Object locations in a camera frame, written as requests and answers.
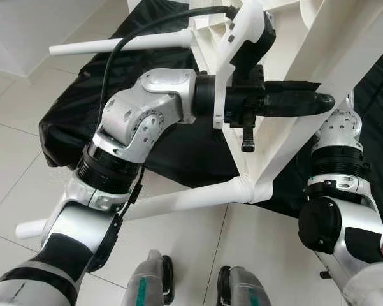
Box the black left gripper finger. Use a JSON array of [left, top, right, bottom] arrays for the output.
[[261, 89, 336, 119]]

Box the white plastic children table top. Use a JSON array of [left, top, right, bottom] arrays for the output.
[[190, 0, 383, 205]]

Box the black table cloth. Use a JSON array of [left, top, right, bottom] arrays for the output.
[[38, 0, 383, 221]]

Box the grey robot right leg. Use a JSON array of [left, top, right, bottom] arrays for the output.
[[217, 265, 268, 306]]

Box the grey robot leg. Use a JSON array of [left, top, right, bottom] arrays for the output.
[[124, 249, 176, 306], [217, 265, 268, 306]]

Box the grey robot left leg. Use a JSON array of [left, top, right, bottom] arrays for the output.
[[124, 249, 176, 306]]

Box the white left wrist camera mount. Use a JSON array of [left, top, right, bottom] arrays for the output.
[[212, 0, 278, 129]]

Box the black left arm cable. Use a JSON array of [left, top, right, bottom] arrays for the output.
[[89, 5, 240, 272]]

